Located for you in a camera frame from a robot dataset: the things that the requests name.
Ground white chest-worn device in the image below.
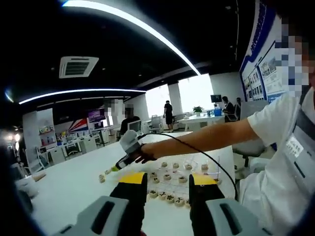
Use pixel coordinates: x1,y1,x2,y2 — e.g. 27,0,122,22
286,108,315,195

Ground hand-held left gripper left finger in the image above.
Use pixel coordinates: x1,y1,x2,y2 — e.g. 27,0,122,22
59,172,148,236

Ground ceiling air conditioner vent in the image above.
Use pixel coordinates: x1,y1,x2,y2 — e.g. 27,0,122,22
59,56,99,79

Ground purple screen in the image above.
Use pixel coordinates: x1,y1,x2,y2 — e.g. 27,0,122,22
88,109,107,123

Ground display shelf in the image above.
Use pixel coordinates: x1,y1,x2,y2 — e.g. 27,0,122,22
38,125,56,148

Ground wooden rolling pin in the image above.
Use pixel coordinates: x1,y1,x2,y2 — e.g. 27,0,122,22
31,171,47,182

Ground thin chessboard sheet red lines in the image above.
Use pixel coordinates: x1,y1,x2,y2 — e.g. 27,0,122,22
145,154,223,209

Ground long curved ceiling light strip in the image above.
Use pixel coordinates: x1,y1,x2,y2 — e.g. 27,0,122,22
61,0,201,76

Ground white mesh chair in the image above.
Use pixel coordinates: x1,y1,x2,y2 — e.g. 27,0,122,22
127,119,143,136

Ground group of wooden chess pieces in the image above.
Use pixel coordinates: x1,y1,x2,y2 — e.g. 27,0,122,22
98,161,222,208

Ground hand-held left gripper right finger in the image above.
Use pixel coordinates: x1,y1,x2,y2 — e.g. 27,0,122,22
189,173,271,236

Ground person's right hand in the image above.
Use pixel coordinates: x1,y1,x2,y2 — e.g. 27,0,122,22
134,144,158,165

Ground blue white wall poster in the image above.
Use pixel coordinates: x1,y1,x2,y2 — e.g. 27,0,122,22
239,0,291,103

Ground light office chair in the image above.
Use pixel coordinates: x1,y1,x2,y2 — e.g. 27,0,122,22
150,115,163,133

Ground white desk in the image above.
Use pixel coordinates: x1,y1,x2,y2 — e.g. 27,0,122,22
177,115,226,132

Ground grey office chair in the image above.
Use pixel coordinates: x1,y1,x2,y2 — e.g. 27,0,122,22
232,100,270,173

